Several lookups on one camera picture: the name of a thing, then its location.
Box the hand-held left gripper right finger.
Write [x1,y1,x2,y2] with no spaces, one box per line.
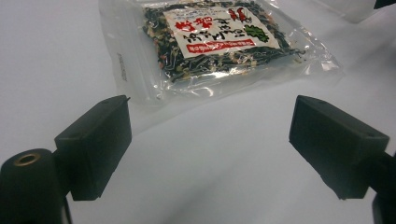
[288,94,390,201]

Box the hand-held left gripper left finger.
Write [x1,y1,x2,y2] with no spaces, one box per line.
[53,94,133,202]

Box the clear bag of dried seaweed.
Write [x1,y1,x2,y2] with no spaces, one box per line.
[98,0,345,106]

